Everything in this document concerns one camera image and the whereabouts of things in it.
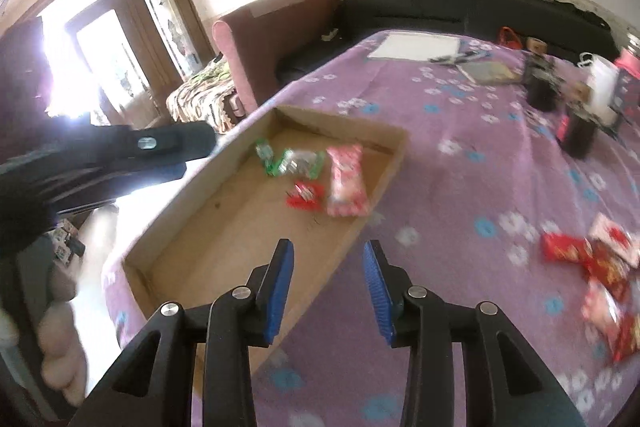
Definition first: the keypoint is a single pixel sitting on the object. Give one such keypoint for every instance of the clear green-edged snack packet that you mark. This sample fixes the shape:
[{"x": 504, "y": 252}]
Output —
[{"x": 295, "y": 162}]

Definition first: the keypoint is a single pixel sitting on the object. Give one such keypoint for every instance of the small white object on sofa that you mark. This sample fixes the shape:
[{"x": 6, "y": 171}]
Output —
[{"x": 330, "y": 35}]

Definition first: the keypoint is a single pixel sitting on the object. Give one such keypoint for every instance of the black sofa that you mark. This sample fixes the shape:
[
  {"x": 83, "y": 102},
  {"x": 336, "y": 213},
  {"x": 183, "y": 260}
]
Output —
[{"x": 425, "y": 12}]

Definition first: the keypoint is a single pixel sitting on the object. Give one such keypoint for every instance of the red bag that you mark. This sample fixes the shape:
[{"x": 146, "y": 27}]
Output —
[{"x": 510, "y": 38}]

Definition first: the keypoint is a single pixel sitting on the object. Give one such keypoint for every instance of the large pink snack packet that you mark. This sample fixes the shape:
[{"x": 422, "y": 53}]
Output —
[{"x": 345, "y": 182}]

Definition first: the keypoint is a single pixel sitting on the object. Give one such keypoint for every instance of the small green snack packet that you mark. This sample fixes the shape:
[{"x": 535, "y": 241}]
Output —
[{"x": 263, "y": 152}]

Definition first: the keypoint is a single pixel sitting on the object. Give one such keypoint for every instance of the brown patterned throw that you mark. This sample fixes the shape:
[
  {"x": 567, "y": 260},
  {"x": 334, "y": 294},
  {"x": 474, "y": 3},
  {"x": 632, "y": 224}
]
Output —
[{"x": 205, "y": 92}]

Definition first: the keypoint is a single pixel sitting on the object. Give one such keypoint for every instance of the small brown object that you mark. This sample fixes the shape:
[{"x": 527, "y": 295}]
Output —
[{"x": 535, "y": 46}]

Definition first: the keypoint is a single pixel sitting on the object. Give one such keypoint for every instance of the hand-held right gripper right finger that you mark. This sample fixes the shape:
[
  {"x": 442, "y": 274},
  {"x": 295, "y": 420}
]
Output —
[{"x": 377, "y": 292}]

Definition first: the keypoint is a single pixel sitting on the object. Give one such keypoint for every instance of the shallow cardboard box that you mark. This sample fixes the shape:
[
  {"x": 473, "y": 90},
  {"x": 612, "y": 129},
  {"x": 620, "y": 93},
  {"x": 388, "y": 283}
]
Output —
[{"x": 210, "y": 232}]

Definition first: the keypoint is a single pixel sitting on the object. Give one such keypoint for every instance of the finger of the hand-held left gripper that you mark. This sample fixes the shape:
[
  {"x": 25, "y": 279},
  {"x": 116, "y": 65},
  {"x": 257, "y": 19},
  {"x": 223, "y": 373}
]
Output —
[
  {"x": 170, "y": 142},
  {"x": 95, "y": 194}
]

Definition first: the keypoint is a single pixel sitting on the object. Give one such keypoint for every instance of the maroon armchair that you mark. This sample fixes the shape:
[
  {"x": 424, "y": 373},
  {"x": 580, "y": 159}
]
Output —
[{"x": 260, "y": 42}]

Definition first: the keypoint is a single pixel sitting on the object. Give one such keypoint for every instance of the olive notebook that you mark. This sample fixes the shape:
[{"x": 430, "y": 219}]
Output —
[{"x": 492, "y": 72}]

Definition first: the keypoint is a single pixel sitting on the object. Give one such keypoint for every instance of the pink box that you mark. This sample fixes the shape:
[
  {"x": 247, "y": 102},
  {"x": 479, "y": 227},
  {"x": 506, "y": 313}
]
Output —
[{"x": 631, "y": 63}]

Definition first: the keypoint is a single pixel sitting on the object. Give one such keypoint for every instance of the red cartoon snack packet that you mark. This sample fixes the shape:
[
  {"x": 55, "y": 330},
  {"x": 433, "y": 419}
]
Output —
[{"x": 304, "y": 196}]

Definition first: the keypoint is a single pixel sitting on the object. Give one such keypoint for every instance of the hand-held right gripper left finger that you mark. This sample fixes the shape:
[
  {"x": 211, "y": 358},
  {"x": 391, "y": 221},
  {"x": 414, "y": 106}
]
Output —
[{"x": 280, "y": 292}]

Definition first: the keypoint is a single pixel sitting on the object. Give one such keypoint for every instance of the wooden glass door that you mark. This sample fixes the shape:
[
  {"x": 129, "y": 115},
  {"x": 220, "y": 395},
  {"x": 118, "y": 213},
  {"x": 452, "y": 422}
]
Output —
[{"x": 165, "y": 22}]

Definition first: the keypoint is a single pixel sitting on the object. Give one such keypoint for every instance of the white paper sheet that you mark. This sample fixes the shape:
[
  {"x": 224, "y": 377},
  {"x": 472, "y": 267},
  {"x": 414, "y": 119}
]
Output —
[{"x": 415, "y": 46}]

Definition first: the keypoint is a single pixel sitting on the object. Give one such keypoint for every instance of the purple floral blanket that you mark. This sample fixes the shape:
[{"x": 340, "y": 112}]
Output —
[{"x": 475, "y": 187}]

